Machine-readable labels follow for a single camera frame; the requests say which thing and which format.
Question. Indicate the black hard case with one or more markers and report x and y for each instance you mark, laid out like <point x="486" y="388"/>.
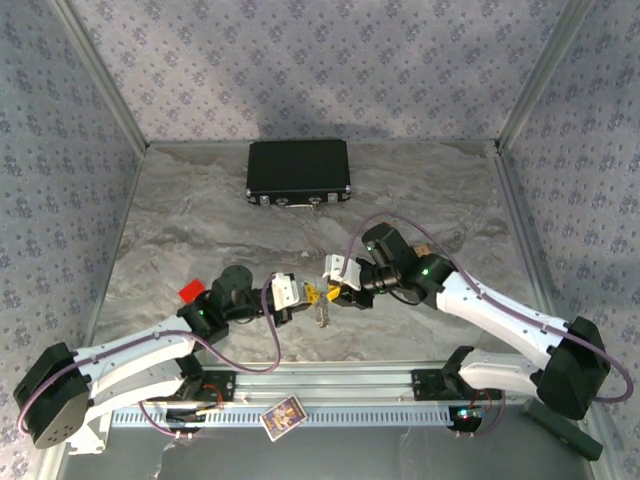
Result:
<point x="297" y="167"/>

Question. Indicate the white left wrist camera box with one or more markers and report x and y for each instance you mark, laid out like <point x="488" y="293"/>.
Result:
<point x="285" y="290"/>

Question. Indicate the white plastic bracket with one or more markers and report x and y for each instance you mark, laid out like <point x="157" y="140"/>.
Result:
<point x="95" y="442"/>

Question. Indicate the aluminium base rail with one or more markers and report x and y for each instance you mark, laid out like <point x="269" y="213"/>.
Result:
<point x="325" y="382"/>

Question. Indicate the aluminium frame post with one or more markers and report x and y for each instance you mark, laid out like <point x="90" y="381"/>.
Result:
<point x="102" y="75"/>
<point x="544" y="75"/>

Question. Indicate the black rectangular bar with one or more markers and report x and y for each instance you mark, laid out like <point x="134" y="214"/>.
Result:
<point x="575" y="440"/>

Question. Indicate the playing card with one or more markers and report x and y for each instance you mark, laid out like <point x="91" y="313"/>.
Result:
<point x="283" y="417"/>

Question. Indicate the metal keyring plate with rings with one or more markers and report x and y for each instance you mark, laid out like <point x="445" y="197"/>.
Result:
<point x="322" y="315"/>

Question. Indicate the black controller board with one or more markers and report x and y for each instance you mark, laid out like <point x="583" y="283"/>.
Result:
<point x="185" y="425"/>
<point x="465" y="422"/>

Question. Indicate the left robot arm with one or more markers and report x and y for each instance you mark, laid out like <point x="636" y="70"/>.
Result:
<point x="135" y="345"/>

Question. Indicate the orange key tag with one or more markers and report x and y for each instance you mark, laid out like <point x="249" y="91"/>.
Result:
<point x="424" y="249"/>

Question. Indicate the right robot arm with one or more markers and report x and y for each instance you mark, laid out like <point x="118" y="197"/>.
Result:
<point x="500" y="312"/>

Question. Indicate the red plastic key tag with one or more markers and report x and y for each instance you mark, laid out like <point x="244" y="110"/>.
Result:
<point x="192" y="291"/>

